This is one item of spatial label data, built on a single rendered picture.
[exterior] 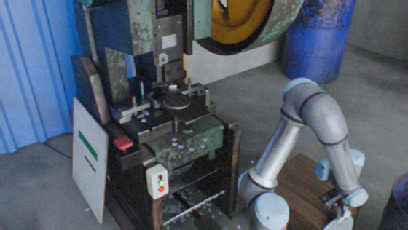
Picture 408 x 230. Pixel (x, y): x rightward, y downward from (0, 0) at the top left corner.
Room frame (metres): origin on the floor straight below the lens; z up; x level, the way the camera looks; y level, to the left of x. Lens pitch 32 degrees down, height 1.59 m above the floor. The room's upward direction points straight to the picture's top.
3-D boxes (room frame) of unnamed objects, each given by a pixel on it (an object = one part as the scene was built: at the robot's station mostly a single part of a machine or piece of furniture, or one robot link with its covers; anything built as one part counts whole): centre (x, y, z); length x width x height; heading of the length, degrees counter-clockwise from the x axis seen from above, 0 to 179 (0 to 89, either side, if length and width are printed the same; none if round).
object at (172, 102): (1.37, 0.08, 0.72); 0.25 x 0.14 x 0.14; 37
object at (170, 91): (1.51, 0.19, 0.76); 0.15 x 0.09 x 0.05; 127
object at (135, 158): (1.14, 0.30, 0.62); 0.10 x 0.06 x 0.20; 127
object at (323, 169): (1.06, -0.53, 0.66); 0.11 x 0.11 x 0.08; 16
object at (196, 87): (1.61, 0.05, 0.76); 0.17 x 0.06 x 0.10; 127
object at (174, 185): (1.52, 0.20, 0.31); 0.43 x 0.42 x 0.01; 127
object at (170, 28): (1.48, 0.16, 1.04); 0.17 x 0.15 x 0.30; 37
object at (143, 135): (1.51, 0.19, 0.68); 0.45 x 0.30 x 0.06; 127
